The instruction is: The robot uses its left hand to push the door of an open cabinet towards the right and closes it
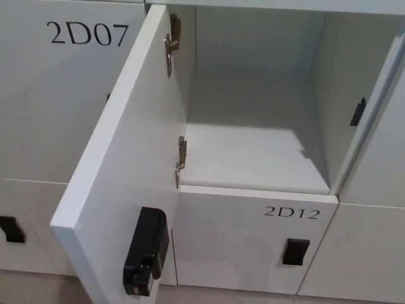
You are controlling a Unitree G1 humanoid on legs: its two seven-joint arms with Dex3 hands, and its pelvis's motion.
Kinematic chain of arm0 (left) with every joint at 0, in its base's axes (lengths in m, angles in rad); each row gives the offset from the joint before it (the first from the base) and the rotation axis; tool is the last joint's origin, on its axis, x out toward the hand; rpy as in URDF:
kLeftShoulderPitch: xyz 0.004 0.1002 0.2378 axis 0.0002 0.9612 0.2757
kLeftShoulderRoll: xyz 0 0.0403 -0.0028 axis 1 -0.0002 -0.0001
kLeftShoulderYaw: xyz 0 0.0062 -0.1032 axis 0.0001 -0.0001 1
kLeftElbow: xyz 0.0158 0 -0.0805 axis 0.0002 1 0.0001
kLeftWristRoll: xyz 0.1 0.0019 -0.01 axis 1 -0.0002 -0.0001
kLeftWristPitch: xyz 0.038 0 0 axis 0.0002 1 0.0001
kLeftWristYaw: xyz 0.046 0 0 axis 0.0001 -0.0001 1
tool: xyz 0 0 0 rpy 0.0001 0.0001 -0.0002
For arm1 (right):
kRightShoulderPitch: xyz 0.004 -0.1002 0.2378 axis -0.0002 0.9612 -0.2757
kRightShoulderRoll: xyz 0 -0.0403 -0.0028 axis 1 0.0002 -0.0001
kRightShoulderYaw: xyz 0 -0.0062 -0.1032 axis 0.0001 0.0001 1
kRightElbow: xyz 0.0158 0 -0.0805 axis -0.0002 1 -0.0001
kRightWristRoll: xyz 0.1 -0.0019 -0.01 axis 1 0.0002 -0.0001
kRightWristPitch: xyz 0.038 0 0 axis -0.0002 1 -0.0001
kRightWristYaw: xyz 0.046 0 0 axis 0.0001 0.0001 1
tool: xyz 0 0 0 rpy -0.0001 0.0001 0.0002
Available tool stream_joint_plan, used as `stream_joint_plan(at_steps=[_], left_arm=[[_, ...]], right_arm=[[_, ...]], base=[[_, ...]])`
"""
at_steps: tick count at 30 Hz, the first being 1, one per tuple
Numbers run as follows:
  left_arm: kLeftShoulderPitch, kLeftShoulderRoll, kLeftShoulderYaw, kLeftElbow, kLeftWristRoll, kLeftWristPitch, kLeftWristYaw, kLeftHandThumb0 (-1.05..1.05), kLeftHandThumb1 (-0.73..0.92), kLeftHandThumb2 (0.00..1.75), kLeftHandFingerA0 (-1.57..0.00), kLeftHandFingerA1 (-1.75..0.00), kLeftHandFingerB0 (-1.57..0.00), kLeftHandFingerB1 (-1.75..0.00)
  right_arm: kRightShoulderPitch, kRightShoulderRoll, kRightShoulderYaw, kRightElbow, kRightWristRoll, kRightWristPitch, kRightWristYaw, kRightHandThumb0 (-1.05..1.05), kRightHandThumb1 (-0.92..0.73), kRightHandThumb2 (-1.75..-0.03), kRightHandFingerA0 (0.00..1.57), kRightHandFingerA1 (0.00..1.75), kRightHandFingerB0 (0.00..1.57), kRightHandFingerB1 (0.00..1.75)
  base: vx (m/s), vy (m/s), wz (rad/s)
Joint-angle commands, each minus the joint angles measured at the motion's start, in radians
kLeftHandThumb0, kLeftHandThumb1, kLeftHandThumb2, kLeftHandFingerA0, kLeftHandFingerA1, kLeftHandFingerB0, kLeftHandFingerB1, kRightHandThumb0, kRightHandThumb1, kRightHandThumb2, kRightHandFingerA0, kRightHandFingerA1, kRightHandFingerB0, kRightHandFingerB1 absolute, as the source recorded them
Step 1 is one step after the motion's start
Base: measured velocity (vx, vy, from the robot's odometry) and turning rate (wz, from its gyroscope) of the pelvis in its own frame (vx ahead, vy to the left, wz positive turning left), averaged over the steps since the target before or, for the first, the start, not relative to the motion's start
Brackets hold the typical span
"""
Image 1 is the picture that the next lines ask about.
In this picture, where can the small silver door hinge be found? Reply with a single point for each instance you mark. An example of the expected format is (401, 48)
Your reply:
(181, 160)

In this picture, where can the white locker door 2D12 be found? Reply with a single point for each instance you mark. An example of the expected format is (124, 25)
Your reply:
(240, 240)

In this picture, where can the black lock box on door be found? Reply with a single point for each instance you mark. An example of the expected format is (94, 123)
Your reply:
(147, 250)

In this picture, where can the large silver door hinge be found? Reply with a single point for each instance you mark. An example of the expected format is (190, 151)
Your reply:
(172, 41)

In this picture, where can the white locker door 2D07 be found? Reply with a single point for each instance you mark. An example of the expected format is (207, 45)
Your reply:
(57, 101)

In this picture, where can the white tall locker door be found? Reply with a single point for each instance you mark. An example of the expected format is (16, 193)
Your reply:
(379, 133)

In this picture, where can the white short locker door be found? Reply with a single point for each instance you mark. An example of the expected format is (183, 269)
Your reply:
(357, 250)

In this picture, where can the white unlabelled locker door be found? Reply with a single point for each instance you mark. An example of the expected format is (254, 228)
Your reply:
(28, 231)

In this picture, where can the black strike plate in locker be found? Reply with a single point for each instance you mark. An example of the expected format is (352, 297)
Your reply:
(357, 112)

